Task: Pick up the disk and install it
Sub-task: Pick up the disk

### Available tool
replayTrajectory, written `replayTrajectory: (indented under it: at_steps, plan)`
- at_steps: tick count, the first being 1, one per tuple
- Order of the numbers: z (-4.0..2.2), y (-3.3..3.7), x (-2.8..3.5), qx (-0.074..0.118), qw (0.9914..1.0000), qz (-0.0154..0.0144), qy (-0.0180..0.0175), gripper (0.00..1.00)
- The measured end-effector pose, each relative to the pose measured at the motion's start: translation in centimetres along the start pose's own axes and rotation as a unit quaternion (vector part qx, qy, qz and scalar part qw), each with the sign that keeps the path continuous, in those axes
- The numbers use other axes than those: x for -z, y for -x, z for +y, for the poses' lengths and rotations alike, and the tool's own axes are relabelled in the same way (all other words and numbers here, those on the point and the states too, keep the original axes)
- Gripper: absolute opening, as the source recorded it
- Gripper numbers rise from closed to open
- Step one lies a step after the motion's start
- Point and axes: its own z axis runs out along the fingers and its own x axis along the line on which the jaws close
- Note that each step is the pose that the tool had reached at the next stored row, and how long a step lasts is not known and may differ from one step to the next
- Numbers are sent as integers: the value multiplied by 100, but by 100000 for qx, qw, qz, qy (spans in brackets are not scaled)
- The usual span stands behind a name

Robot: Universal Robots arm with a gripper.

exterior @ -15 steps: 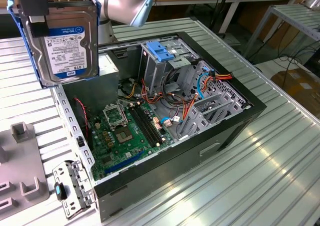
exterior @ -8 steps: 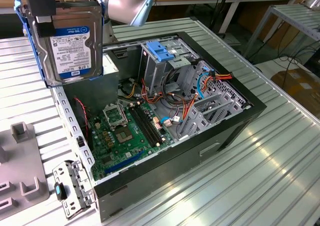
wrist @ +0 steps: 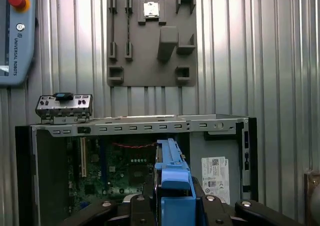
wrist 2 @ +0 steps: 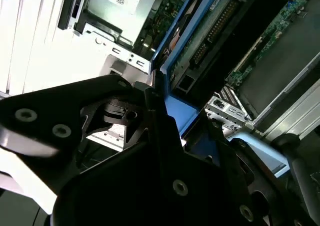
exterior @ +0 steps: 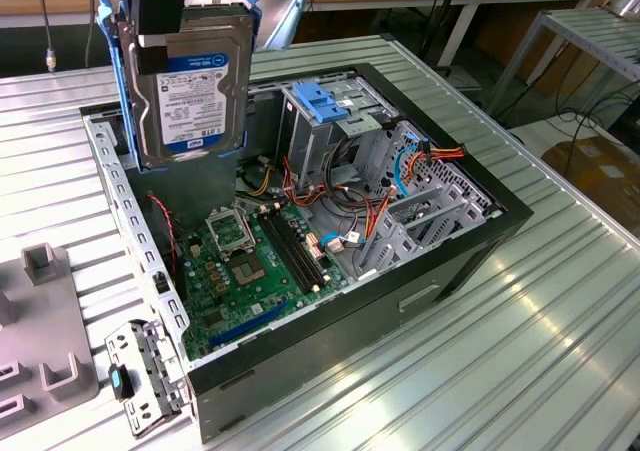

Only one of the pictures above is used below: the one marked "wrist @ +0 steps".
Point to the black open PC case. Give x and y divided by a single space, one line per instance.
110 128

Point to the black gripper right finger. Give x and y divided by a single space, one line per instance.
215 211

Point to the coin cell battery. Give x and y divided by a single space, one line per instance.
94 157

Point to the silver hinged slot bracket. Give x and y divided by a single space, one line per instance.
63 105

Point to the silver CPU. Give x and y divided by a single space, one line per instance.
151 10

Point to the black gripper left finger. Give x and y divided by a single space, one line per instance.
141 211

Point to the beige expansion slot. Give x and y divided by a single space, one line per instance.
83 158

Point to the hard disk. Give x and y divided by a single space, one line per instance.
175 183

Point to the CPU socket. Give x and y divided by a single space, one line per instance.
140 177

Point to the grey power supply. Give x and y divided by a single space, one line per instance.
197 155

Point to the black blue bracket latch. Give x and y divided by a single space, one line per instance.
63 95

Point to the pale blue teach pendant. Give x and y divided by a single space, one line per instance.
22 48

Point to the black expansion slot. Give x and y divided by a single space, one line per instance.
75 158

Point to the grey parts rack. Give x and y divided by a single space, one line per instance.
150 68

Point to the green motherboard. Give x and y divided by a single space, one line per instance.
115 176

